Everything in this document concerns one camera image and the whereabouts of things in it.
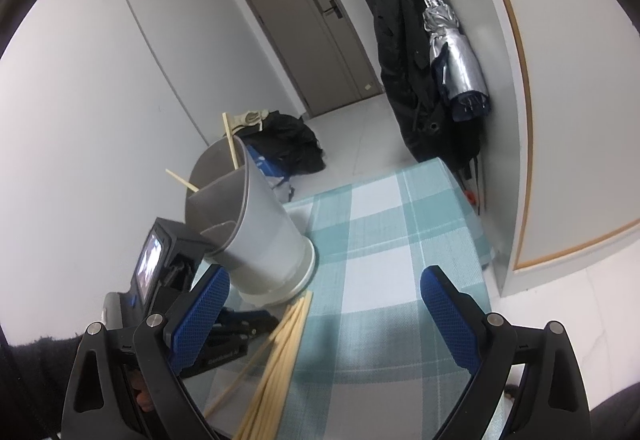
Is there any blue cardboard box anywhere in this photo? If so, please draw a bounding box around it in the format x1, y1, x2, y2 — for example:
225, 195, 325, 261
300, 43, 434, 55
246, 144, 287, 182

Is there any silver folded umbrella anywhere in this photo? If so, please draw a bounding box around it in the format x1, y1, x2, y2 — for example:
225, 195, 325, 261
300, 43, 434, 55
400, 0, 494, 123

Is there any grey-brown door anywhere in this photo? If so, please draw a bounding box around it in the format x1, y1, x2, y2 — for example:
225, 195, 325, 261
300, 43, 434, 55
229, 0, 386, 119

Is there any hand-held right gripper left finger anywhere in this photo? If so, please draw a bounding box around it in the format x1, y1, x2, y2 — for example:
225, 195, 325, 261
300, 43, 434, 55
60, 264, 231, 440

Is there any dark cloth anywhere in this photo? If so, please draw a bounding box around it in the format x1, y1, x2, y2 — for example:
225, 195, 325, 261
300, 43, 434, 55
587, 382, 640, 440

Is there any beige cloth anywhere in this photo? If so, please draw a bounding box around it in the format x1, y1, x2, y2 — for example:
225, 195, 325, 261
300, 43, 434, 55
227, 108, 272, 134

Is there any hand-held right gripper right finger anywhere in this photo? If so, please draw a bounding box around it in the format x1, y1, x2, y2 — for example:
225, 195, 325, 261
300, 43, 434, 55
420, 264, 593, 440

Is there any black hanging coat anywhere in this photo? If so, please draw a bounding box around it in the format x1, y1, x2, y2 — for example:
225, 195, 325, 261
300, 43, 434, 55
371, 0, 485, 168

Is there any white panel with gold trim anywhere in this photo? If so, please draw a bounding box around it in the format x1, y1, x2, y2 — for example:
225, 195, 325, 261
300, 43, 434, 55
462, 0, 640, 293

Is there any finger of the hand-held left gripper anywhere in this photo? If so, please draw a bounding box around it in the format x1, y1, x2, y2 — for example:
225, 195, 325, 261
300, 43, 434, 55
215, 307, 280, 350

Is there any long wooden chopstick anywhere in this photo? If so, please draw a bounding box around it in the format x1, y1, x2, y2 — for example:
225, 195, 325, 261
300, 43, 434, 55
221, 112, 241, 170
205, 332, 283, 417
165, 169, 201, 194

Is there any teal checkered tablecloth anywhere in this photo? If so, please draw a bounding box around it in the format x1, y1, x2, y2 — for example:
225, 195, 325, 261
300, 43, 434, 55
190, 157, 496, 440

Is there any bundle of wooden chopsticks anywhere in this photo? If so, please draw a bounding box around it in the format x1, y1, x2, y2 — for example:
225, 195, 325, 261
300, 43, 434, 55
234, 290, 314, 440

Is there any white plastic bag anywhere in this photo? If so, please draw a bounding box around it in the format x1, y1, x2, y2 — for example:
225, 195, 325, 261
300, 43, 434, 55
269, 174, 297, 202

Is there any black bag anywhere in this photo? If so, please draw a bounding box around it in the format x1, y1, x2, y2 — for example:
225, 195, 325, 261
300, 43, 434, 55
255, 111, 327, 177

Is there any grey utensil holder cup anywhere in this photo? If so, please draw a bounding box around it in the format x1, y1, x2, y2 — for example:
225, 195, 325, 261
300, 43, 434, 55
184, 136, 317, 308

